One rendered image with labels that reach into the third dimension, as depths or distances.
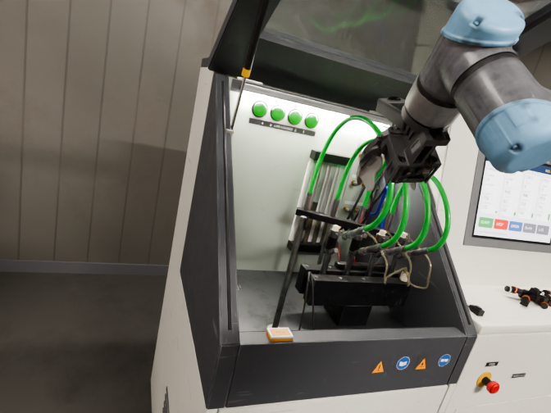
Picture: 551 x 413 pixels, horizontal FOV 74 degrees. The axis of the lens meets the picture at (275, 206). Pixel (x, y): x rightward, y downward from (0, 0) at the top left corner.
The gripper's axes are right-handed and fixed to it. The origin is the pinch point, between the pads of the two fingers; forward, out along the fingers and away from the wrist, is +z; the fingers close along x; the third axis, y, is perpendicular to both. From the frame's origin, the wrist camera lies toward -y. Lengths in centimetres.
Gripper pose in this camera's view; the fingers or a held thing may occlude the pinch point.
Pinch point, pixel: (378, 176)
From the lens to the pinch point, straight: 73.7
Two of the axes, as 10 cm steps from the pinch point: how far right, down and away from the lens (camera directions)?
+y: 0.9, 8.7, -4.8
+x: 9.9, -0.4, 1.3
